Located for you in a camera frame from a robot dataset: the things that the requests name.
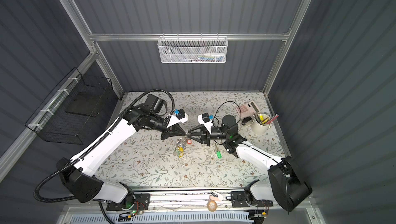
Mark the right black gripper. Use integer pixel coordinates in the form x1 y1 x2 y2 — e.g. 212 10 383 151
189 125 230 147

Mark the keyring bunch with grey strap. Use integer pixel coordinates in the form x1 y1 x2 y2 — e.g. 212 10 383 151
173 136 192 158

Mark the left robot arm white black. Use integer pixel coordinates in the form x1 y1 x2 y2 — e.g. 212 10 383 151
57 94 188 208

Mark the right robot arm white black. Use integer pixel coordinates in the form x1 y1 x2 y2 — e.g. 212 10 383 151
187 113 312 212

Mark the key with green tag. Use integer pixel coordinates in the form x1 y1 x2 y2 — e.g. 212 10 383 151
214 146 222 159

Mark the floral table mat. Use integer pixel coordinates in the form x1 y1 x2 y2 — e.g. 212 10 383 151
96 92 269 188

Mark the pink calculator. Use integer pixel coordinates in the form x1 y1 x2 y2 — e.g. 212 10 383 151
236 100 261 119

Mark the white pen cup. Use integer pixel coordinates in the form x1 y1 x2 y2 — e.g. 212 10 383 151
251 114 270 135

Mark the tape roll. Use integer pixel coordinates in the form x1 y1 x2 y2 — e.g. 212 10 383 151
207 200 218 212

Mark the pink pen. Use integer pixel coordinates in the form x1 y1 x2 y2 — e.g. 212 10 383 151
264 114 279 125

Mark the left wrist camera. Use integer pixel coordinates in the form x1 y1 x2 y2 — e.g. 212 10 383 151
167 109 188 128

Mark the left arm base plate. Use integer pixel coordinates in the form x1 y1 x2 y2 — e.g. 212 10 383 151
106 194 151 211

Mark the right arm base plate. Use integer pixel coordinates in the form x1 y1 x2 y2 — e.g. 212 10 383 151
230 191 273 208

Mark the white wire mesh basket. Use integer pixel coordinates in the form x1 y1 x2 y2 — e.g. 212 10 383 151
157 37 229 64

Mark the white cable duct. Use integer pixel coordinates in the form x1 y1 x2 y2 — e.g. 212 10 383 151
69 211 253 224

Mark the black wire basket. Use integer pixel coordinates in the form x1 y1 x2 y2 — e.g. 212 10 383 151
25 71 117 145

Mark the black corrugated cable left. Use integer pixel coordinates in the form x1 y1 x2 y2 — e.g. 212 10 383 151
33 89 176 203

